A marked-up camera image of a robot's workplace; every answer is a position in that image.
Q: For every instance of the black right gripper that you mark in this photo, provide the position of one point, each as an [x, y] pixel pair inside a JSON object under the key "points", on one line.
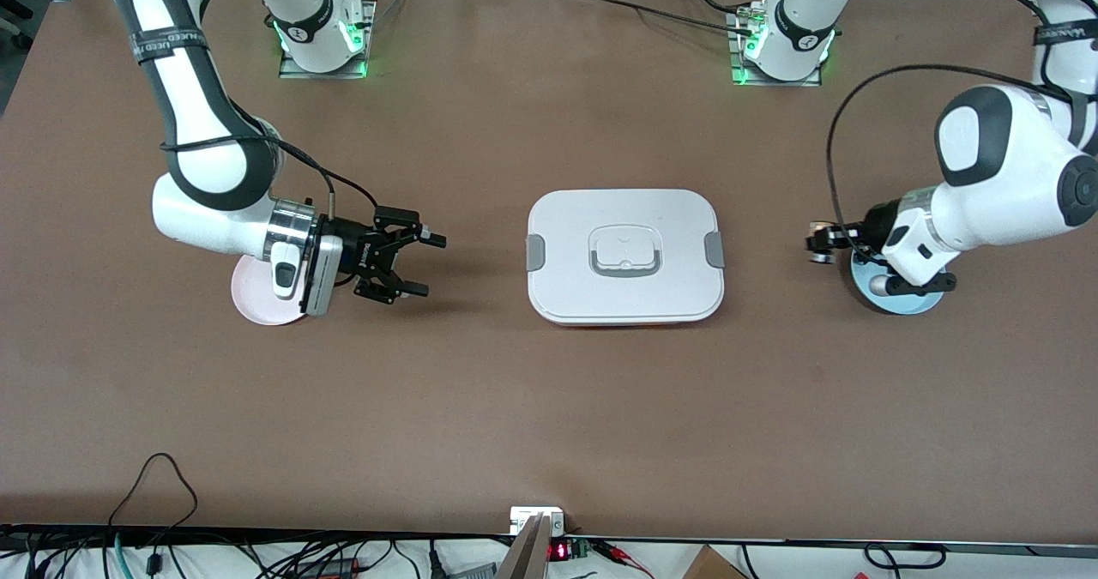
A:
{"points": [[358, 252]]}

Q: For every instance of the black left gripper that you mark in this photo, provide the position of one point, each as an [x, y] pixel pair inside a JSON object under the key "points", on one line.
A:
{"points": [[874, 221]]}

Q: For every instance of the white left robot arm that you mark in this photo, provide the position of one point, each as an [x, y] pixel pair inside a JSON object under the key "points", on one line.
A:
{"points": [[986, 184]]}

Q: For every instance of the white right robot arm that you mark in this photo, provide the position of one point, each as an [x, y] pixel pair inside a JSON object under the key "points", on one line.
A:
{"points": [[206, 167]]}

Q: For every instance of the white lidded box grey latches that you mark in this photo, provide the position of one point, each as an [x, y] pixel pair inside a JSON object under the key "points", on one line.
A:
{"points": [[566, 219]]}

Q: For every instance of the light blue round plate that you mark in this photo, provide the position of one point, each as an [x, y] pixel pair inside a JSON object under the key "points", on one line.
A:
{"points": [[918, 304]]}

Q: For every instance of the pink round plate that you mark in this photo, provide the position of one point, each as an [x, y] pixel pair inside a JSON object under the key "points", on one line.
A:
{"points": [[257, 300]]}

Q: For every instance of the black table edge strip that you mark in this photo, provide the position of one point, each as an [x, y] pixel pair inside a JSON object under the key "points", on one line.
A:
{"points": [[257, 533]]}

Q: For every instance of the aluminium bar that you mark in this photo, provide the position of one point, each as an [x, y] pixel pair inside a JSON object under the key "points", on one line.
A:
{"points": [[527, 553]]}

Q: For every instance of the red LED display board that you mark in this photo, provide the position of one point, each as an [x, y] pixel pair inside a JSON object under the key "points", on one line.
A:
{"points": [[559, 551]]}

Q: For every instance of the brown cardboard piece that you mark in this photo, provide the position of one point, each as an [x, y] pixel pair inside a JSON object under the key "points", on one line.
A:
{"points": [[712, 566]]}

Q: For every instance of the black chair base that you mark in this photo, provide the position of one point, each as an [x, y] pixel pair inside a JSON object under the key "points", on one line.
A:
{"points": [[9, 4]]}

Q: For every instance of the small white bracket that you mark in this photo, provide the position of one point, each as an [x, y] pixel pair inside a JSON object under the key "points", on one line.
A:
{"points": [[519, 519]]}

